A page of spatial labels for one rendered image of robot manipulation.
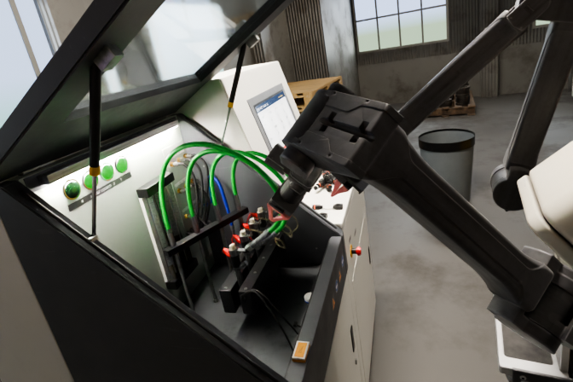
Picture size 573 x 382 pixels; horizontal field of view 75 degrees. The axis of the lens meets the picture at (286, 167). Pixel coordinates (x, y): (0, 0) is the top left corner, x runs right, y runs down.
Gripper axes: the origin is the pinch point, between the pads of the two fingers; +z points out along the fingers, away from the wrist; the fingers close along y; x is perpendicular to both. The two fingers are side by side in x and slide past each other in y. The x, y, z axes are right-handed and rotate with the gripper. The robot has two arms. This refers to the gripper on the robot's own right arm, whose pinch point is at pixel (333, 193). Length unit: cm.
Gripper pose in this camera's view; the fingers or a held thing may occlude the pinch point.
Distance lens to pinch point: 108.0
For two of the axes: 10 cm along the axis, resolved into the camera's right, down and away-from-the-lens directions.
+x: -5.0, 3.5, -8.0
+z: -5.0, 6.4, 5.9
